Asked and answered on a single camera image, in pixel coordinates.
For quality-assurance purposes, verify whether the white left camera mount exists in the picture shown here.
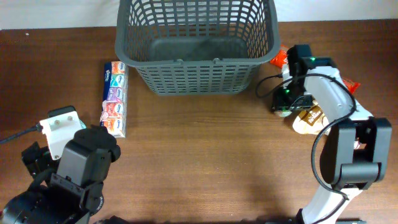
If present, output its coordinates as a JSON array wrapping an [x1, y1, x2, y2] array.
[[39, 111, 82, 160]]

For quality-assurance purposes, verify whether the green lid glass jar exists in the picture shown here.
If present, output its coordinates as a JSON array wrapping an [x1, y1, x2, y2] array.
[[274, 110, 292, 118]]

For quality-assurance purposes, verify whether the crumpled mint green packet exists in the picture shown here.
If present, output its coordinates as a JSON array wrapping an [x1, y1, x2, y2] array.
[[79, 120, 86, 129]]

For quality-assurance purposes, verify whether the beige snack bag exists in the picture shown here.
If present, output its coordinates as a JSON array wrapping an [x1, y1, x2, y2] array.
[[292, 100, 329, 135]]

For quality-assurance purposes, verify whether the colourful tissue pack box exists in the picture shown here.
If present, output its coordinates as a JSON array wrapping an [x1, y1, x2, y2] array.
[[100, 61, 128, 138]]

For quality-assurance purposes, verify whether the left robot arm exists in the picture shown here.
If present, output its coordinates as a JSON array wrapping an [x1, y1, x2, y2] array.
[[1, 126, 121, 223]]

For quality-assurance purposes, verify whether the orange spaghetti packet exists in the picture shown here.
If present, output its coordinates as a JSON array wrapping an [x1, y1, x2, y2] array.
[[270, 45, 361, 94]]

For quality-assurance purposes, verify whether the grey plastic basket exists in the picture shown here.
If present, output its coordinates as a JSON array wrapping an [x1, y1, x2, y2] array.
[[115, 0, 281, 96]]

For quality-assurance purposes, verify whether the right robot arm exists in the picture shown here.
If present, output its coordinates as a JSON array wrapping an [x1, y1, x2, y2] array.
[[272, 45, 392, 223]]

